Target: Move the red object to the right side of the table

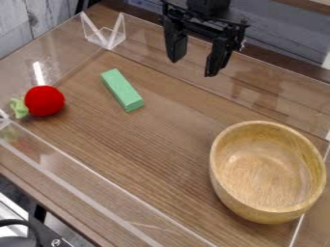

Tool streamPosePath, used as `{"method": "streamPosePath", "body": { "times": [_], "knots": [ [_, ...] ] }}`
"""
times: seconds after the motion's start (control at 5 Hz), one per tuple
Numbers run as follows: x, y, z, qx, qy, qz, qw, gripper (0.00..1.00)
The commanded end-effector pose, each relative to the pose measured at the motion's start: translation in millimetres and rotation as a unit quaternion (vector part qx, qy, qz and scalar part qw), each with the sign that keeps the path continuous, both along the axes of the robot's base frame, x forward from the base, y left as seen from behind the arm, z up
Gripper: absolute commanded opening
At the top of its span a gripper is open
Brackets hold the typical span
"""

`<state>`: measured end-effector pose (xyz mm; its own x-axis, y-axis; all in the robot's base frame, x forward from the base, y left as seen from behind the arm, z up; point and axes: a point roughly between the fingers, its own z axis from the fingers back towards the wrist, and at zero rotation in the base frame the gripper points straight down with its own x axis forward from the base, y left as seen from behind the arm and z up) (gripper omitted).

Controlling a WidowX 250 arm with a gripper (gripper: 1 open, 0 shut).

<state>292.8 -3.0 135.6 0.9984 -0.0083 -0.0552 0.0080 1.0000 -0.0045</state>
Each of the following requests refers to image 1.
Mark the green foam block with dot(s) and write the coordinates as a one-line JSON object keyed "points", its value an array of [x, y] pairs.
{"points": [[122, 90]]}

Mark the black table leg bracket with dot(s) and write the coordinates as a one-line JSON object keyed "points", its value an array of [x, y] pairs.
{"points": [[50, 238]]}

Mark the clear acrylic tray wall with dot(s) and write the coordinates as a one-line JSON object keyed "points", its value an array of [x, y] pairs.
{"points": [[113, 217]]}

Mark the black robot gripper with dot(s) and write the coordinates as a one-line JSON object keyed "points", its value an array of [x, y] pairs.
{"points": [[208, 18]]}

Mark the wooden bowl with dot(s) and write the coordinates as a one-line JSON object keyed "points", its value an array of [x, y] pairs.
{"points": [[268, 171]]}

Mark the red plush tomato green leaf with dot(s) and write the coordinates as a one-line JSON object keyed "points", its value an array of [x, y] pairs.
{"points": [[42, 101]]}

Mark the clear acrylic corner bracket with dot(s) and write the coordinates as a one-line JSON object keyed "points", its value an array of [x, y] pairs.
{"points": [[105, 37]]}

